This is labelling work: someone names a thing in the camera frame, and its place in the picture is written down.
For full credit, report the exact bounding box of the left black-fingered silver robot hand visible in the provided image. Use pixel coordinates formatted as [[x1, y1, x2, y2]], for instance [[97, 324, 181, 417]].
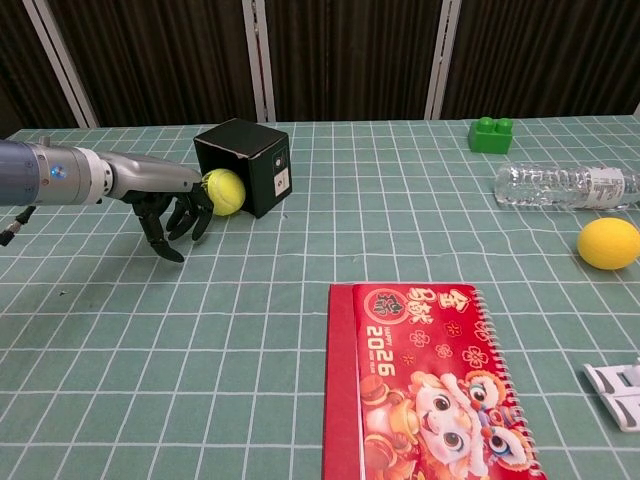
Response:
[[102, 152, 216, 264]]

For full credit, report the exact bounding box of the yellow tennis ball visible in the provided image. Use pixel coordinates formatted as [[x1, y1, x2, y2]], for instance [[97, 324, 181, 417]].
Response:
[[201, 168, 247, 217]]

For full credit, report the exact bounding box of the black cardboard box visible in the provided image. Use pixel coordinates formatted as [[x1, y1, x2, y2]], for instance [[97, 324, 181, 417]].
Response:
[[193, 118, 293, 220]]

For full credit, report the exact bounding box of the smooth orange-yellow ball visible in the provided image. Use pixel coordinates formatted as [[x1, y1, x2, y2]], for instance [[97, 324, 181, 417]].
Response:
[[576, 217, 640, 272]]

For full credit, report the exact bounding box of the green checked tablecloth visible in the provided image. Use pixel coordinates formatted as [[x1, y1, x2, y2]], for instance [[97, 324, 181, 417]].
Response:
[[0, 113, 640, 480]]

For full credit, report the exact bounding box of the green toy building block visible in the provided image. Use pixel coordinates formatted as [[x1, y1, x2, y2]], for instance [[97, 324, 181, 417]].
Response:
[[468, 115, 517, 155]]

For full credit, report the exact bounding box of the red 2026 spiral calendar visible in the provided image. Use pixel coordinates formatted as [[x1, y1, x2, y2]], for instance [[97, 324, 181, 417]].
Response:
[[321, 281, 549, 480]]

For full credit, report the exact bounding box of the clear plastic water bottle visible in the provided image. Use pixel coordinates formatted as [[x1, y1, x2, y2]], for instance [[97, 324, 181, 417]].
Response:
[[494, 160, 640, 212]]

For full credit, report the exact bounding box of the white folding laptop stand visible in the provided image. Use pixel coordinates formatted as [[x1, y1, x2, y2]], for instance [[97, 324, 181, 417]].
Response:
[[581, 356, 640, 433]]

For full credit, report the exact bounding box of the white metal frame post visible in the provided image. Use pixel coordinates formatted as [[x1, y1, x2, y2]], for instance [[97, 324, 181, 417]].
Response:
[[241, 0, 278, 123], [423, 0, 464, 121], [21, 0, 100, 129]]

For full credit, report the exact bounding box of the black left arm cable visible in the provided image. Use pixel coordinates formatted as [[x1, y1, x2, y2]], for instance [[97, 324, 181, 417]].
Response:
[[0, 203, 35, 247]]

